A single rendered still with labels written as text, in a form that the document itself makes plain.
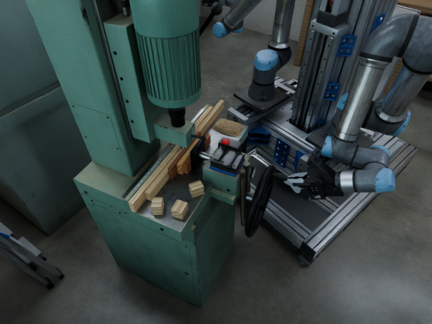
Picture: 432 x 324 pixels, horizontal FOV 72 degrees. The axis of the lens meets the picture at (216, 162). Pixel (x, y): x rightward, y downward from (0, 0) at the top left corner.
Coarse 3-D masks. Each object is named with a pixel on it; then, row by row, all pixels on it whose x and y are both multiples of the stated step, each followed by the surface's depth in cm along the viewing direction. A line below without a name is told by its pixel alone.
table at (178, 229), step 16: (208, 128) 132; (176, 176) 112; (192, 176) 112; (160, 192) 107; (176, 192) 107; (208, 192) 110; (224, 192) 111; (144, 208) 102; (192, 208) 102; (144, 224) 104; (160, 224) 98; (176, 224) 98; (192, 224) 104
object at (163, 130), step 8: (160, 120) 109; (168, 120) 109; (160, 128) 107; (168, 128) 106; (176, 128) 106; (184, 128) 106; (192, 128) 107; (160, 136) 111; (168, 136) 108; (176, 136) 107; (184, 136) 105; (176, 144) 109; (184, 144) 107
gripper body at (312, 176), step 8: (312, 176) 107; (320, 176) 105; (336, 176) 101; (312, 184) 106; (320, 184) 105; (328, 184) 104; (336, 184) 100; (312, 192) 109; (320, 192) 106; (328, 192) 106; (336, 192) 104
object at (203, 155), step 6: (198, 144) 111; (192, 150) 108; (198, 150) 111; (204, 150) 117; (192, 156) 109; (198, 156) 113; (204, 156) 112; (210, 156) 111; (192, 162) 111; (198, 162) 115; (192, 168) 114
